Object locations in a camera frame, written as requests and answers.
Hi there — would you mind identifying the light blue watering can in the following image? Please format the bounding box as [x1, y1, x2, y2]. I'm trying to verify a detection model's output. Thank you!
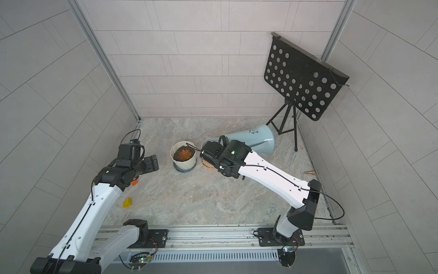
[210, 125, 275, 155]

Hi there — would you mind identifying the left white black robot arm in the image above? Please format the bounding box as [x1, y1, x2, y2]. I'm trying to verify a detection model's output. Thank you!
[30, 139, 159, 274]

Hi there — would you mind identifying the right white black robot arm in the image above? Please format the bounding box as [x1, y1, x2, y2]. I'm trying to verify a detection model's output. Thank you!
[200, 140, 322, 244]

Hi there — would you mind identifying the orange red succulent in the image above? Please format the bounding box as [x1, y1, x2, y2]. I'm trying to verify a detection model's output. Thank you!
[174, 146, 196, 162]

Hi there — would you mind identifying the white round plant pot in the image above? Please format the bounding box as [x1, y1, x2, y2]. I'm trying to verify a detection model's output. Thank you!
[201, 138, 211, 151]

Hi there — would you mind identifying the terracotta pot saucer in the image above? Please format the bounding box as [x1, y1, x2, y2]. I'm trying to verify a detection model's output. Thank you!
[201, 159, 214, 169]

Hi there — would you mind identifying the cream ribbed plant pot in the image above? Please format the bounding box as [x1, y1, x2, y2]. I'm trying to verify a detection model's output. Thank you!
[170, 141, 197, 173]

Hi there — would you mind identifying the grey blue pot saucer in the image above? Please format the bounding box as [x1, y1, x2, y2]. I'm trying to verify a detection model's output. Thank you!
[173, 163, 196, 173]

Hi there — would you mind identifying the yellow plastic wedge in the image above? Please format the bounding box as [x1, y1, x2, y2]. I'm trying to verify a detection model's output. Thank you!
[123, 198, 132, 208]

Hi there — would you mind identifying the left green circuit board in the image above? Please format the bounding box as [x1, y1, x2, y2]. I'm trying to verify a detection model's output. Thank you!
[129, 252, 154, 271]

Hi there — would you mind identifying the white ventilation grille strip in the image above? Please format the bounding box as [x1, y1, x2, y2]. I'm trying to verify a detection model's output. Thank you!
[151, 250, 279, 263]

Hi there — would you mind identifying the black perforated music stand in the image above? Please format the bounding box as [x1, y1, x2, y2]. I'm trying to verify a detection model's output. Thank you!
[263, 32, 350, 151]

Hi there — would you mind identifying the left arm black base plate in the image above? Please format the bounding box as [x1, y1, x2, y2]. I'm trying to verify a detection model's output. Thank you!
[133, 229, 169, 248]

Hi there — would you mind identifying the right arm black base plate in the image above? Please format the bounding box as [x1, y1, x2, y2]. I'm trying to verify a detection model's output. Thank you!
[253, 227, 305, 247]

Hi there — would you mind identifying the aluminium mounting rail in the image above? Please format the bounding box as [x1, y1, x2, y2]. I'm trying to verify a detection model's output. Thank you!
[85, 224, 353, 252]

